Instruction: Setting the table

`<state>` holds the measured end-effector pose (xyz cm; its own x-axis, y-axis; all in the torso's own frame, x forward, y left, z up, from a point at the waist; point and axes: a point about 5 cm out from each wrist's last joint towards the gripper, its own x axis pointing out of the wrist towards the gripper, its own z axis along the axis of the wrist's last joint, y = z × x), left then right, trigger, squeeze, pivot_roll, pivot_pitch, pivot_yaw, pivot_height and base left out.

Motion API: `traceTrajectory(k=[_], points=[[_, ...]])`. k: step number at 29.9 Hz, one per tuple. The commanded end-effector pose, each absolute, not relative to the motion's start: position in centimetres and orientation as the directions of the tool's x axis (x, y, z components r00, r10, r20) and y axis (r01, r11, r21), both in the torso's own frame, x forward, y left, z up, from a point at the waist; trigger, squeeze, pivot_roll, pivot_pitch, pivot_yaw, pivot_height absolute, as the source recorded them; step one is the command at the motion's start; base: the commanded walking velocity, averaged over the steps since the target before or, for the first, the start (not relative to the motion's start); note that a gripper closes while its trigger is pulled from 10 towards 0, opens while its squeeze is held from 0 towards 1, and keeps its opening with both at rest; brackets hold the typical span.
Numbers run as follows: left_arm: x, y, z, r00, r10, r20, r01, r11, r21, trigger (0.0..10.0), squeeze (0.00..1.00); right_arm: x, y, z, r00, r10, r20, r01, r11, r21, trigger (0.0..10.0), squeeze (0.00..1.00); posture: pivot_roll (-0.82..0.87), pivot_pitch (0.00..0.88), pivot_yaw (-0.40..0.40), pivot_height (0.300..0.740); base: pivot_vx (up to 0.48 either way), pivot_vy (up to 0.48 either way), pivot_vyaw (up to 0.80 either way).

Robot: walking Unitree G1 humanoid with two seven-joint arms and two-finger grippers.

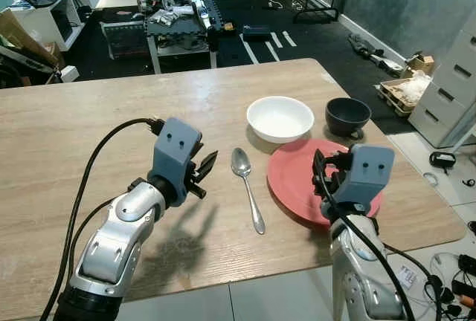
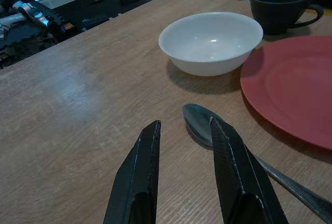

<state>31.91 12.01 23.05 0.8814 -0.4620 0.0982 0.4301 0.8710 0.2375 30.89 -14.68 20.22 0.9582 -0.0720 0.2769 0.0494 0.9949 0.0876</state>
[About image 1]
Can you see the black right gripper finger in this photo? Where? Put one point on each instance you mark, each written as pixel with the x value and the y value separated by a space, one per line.
pixel 332 165
pixel 344 161

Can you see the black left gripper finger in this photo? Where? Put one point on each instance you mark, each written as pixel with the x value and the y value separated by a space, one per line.
pixel 201 155
pixel 207 166

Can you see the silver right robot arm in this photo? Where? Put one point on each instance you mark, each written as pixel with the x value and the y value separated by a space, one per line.
pixel 361 276

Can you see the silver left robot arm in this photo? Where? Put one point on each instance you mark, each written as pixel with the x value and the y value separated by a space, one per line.
pixel 119 239

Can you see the silver metal spoon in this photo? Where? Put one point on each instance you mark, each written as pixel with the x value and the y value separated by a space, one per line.
pixel 241 161

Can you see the red round plate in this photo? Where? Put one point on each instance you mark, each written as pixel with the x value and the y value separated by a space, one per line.
pixel 294 183

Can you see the black cup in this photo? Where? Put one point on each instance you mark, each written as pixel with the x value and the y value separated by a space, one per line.
pixel 346 117

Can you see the white ceramic bowl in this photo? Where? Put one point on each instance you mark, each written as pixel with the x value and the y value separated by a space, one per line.
pixel 280 119

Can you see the cardboard tray with white filling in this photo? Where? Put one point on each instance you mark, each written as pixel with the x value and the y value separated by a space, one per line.
pixel 405 92

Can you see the small black device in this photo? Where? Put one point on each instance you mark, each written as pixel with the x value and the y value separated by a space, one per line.
pixel 442 160

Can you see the grey robot part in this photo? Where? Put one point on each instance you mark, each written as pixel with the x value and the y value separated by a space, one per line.
pixel 372 50

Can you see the white paper tag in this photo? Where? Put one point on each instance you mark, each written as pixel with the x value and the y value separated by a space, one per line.
pixel 406 276

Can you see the grey drawer cabinet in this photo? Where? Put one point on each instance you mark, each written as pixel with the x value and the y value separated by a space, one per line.
pixel 446 91

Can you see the small cardboard box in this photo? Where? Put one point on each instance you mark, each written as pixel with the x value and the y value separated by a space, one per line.
pixel 422 63

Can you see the flat black box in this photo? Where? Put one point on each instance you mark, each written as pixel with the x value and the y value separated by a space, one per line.
pixel 256 33

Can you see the black plastic crate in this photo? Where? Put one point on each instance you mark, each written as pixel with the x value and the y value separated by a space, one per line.
pixel 124 40

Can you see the black workbench with robot parts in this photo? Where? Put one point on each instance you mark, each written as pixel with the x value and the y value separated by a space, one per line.
pixel 182 9

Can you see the white shelf unit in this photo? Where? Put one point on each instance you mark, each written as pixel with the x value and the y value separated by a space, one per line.
pixel 59 13

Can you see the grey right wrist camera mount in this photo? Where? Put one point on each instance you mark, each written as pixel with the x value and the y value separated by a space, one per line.
pixel 364 176

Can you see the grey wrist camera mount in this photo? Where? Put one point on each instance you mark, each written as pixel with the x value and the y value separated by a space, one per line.
pixel 364 176
pixel 175 150

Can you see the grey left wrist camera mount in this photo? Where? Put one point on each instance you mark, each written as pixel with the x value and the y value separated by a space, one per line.
pixel 175 150

